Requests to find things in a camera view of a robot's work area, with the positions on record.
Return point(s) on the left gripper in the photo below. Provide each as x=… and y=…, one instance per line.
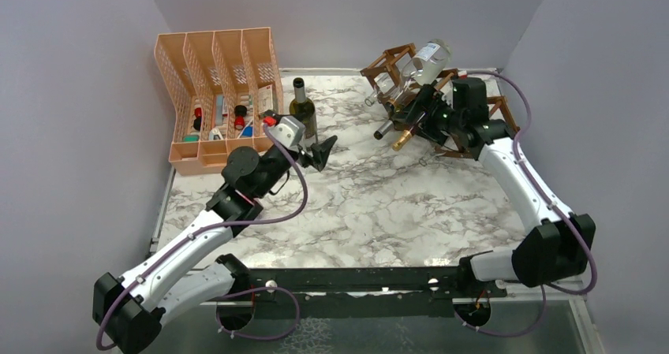
x=320, y=153

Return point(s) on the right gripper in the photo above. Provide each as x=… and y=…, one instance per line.
x=431, y=100

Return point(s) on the dark green wine bottle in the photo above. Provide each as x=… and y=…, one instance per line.
x=302, y=107

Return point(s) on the clear bottle with white label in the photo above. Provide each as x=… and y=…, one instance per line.
x=426, y=64

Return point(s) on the clear glass bottle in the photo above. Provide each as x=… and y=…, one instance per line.
x=308, y=140

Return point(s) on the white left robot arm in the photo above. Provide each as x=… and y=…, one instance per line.
x=132, y=309

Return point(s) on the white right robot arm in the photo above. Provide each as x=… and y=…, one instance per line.
x=557, y=241

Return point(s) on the green bottle silver cap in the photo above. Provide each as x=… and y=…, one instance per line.
x=398, y=121

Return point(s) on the dark red gold-foil bottle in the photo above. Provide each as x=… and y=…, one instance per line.
x=411, y=129

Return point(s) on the clear empty bottle left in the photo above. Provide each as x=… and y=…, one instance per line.
x=384, y=90

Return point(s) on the brown wooden wine rack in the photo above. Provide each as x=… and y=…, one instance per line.
x=477, y=115

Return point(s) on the white box in organizer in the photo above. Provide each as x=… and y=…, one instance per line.
x=267, y=100

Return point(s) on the red black cap item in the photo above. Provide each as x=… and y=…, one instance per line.
x=240, y=113

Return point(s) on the orange plastic desk organizer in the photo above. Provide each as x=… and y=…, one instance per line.
x=216, y=70

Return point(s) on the red black small item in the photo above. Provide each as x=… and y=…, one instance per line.
x=197, y=121

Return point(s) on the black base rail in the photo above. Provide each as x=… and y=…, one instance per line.
x=341, y=293

